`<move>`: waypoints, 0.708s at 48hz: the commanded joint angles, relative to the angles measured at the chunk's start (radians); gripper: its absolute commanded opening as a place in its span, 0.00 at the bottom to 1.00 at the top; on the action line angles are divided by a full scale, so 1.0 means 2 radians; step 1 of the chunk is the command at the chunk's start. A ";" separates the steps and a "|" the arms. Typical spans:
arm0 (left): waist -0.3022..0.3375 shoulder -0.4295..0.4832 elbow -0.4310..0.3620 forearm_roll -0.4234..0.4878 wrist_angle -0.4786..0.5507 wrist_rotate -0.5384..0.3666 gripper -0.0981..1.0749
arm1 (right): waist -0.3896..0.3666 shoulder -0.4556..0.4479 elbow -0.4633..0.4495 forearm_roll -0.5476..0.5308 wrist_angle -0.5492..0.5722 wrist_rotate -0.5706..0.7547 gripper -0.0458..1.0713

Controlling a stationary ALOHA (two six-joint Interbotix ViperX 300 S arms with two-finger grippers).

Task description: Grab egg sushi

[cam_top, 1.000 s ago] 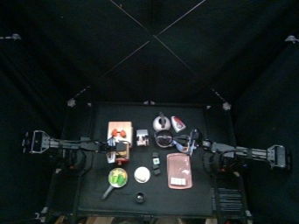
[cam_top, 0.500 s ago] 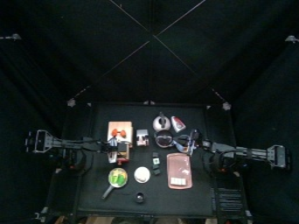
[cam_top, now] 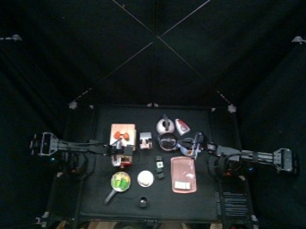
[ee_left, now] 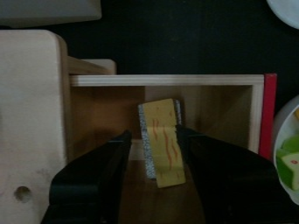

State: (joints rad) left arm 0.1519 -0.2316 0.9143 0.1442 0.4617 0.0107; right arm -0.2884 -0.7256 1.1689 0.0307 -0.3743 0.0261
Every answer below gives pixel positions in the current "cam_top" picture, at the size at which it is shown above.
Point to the toy sushi roll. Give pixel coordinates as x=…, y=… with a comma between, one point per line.
x=159, y=165
x=159, y=158

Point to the silver frame bracket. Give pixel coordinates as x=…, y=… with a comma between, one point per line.
x=231, y=108
x=152, y=105
x=72, y=104

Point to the white round cup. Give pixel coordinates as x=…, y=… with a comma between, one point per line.
x=144, y=172

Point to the white block with fruit print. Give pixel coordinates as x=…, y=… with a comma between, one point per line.
x=183, y=185

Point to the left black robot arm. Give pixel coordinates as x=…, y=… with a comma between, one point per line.
x=79, y=146

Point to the small white box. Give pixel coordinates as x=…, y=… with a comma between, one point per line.
x=145, y=140

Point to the pink rectangular tray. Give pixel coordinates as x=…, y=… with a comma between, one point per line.
x=183, y=171

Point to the red toy block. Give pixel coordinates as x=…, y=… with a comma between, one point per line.
x=125, y=163

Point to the round cooking pot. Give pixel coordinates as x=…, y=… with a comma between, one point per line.
x=167, y=142

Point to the white toy egg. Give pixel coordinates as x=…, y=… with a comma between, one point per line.
x=145, y=179

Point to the round toy fruit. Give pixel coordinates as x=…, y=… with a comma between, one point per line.
x=117, y=136
x=125, y=136

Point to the printed label sheet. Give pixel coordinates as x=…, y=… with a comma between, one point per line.
x=235, y=204

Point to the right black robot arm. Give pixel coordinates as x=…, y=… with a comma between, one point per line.
x=246, y=155

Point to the green toy vegetable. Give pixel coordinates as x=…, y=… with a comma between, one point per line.
x=120, y=180

